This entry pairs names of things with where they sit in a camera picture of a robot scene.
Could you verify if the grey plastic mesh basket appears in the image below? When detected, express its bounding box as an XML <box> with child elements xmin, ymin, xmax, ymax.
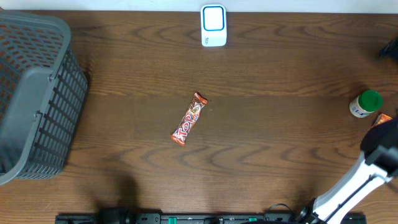
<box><xmin>1</xmin><ymin>11</ymin><xmax>88</xmax><ymax>184</ymax></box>

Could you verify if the red chocolate bar wrapper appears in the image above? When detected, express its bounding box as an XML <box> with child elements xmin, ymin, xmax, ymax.
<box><xmin>170</xmin><ymin>92</ymin><xmax>208</xmax><ymax>146</ymax></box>

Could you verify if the orange tissue pack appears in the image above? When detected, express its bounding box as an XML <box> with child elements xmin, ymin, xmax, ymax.
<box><xmin>373</xmin><ymin>113</ymin><xmax>392</xmax><ymax>127</ymax></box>

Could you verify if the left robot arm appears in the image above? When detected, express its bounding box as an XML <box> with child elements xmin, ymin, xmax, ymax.
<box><xmin>97</xmin><ymin>208</ymin><xmax>134</xmax><ymax>224</ymax></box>

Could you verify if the green lid jar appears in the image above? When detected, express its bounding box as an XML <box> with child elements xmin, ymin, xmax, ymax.
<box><xmin>349</xmin><ymin>90</ymin><xmax>384</xmax><ymax>118</ymax></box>

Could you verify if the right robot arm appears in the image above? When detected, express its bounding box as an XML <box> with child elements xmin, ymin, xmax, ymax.
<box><xmin>294</xmin><ymin>114</ymin><xmax>397</xmax><ymax>224</ymax></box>

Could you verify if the black mounting rail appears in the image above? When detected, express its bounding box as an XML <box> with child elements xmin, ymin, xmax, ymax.
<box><xmin>55</xmin><ymin>212</ymin><xmax>368</xmax><ymax>224</ymax></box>

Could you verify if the white barcode scanner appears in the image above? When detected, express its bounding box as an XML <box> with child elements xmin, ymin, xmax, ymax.
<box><xmin>200</xmin><ymin>4</ymin><xmax>227</xmax><ymax>47</ymax></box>

